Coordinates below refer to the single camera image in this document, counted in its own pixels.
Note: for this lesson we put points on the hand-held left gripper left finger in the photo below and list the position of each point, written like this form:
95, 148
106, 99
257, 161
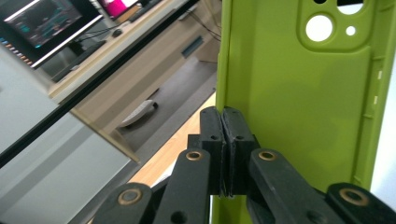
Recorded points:
213, 140

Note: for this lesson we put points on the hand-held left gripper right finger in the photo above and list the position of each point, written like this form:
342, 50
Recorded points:
238, 146

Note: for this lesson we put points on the green phone case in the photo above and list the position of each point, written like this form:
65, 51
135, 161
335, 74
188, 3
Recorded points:
295, 109

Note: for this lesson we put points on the light wooden board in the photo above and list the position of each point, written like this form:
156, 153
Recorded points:
168, 155

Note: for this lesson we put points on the black computer mouse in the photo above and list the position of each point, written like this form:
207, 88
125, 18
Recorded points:
117, 32

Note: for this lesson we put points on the monitor with pink screen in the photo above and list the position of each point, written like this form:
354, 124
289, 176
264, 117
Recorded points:
116, 6

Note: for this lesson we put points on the large computer monitor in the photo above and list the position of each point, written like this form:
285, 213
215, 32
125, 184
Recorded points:
40, 28

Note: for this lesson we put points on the black horizontal frame bar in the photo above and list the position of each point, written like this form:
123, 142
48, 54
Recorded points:
102, 77

